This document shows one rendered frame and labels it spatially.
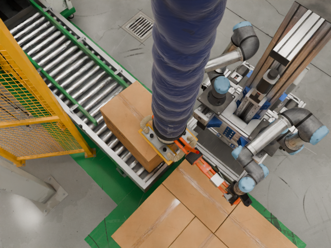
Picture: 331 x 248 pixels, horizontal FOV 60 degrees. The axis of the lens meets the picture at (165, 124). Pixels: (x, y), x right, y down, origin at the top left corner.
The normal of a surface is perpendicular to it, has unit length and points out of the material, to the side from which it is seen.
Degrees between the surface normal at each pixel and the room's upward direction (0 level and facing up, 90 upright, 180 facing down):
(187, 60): 75
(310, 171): 0
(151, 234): 0
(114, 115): 0
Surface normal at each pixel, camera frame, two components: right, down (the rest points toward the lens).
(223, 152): 0.04, -0.37
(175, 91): -0.07, 0.85
